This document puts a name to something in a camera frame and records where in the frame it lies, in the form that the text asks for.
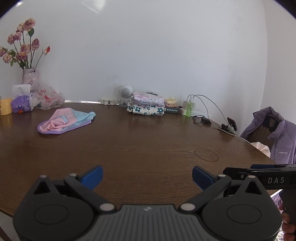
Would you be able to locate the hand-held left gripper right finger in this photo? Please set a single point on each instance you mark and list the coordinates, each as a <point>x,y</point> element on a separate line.
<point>202,177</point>

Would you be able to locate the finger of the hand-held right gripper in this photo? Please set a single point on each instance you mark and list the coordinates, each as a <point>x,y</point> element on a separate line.
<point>235,173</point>

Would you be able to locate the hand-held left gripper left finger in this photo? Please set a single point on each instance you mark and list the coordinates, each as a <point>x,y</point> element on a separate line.
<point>93,177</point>

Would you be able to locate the pink floral white dress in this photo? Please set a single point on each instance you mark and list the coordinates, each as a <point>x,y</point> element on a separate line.
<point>148,99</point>

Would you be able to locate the person's right hand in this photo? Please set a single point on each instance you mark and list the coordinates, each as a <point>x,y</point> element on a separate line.
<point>285,220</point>

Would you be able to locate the white fluffy cloth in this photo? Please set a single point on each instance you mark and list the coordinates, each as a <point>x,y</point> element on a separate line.
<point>261,148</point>

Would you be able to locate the purple puffer jacket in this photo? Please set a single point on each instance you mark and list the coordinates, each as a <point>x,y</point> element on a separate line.
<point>284,139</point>

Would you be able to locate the wooden chair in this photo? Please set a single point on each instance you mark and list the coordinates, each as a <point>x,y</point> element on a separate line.
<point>261,134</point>

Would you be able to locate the black smartphone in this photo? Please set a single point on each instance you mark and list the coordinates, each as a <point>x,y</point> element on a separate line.
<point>232,124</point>

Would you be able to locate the white power strip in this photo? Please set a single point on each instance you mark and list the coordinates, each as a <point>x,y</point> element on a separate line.
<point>198,113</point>

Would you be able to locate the pink blue purple garment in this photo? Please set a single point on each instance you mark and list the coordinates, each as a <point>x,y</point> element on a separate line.
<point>60,120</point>

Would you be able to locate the green liquid bottle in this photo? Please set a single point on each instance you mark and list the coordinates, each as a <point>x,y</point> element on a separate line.
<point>189,109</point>

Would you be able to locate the black box white label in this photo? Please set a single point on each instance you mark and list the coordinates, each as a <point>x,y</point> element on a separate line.
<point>172,110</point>

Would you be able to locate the white charger plug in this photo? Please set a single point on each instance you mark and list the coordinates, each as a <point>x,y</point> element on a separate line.
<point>185,103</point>

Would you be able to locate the yellow pink round stack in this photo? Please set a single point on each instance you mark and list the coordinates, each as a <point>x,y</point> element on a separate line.
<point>170,102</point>

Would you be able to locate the folded teal flower print cloth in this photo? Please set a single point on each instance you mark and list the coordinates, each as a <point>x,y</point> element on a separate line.
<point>145,110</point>

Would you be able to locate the white robot speaker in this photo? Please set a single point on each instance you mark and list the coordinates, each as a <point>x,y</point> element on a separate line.
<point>125,92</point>

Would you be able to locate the clear plastic bag red print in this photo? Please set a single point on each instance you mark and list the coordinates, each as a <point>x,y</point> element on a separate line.
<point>47,98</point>

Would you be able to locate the purple tissue pack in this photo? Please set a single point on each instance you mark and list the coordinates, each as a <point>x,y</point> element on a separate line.
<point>21,104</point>

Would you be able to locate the yellow cup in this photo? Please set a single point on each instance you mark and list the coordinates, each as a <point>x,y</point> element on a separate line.
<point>6,107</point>

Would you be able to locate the pink mottled vase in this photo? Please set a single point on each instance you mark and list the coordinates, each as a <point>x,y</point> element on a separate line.
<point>30,76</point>

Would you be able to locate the dried pink rose bouquet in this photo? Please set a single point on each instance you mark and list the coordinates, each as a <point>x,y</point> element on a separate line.
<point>22,48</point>

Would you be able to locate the white plastic bracket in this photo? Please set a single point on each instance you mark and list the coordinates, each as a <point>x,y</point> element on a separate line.
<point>109,101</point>

